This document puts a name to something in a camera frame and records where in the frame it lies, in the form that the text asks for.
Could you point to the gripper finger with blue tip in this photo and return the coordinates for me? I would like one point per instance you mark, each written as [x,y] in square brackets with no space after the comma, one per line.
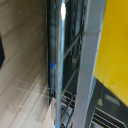
[1,53]

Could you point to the yellow bowl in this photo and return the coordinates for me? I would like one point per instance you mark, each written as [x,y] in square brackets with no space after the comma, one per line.
[113,50]

